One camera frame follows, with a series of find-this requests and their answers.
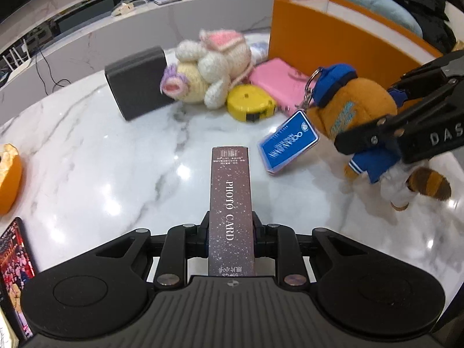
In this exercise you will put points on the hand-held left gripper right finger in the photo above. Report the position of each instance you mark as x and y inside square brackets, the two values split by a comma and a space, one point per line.
[263, 239]

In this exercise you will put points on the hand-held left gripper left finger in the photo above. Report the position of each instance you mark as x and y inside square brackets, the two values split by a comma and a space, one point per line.
[201, 234]

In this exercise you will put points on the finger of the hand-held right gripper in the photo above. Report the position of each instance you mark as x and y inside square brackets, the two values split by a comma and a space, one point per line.
[431, 76]
[366, 136]

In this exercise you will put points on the brown plush toy blue outfit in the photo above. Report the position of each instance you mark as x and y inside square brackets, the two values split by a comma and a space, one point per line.
[357, 99]

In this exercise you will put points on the brown photo card box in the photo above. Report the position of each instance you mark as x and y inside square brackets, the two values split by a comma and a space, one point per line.
[230, 203]

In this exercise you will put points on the pink snap wallet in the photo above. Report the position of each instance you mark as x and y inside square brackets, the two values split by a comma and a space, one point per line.
[277, 78]

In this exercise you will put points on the orange storage box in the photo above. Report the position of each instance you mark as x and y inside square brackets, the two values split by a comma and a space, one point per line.
[326, 36]

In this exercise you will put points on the black jacket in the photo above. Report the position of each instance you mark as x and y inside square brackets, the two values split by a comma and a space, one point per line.
[417, 7]

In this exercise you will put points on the light blue pillow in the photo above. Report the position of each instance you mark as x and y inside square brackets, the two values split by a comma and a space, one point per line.
[377, 5]

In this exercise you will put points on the yellow tape measure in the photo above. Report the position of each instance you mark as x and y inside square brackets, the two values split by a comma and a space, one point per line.
[250, 101]

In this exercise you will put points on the white tissue packet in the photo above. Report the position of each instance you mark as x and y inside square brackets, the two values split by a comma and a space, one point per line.
[260, 51]

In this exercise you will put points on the dark grey box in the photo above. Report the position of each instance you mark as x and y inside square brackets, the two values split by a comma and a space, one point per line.
[139, 79]

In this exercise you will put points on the white pink crocheted plush toy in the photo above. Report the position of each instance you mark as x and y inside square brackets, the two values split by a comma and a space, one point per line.
[212, 63]

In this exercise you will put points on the orange fruit peel half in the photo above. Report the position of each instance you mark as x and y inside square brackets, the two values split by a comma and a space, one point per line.
[9, 185]

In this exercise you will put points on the white television console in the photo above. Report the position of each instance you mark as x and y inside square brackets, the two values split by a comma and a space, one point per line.
[119, 34]

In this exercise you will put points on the white power strip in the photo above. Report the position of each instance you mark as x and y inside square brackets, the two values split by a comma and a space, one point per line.
[125, 7]

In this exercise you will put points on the white router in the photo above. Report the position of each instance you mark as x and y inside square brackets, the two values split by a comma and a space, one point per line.
[12, 56]

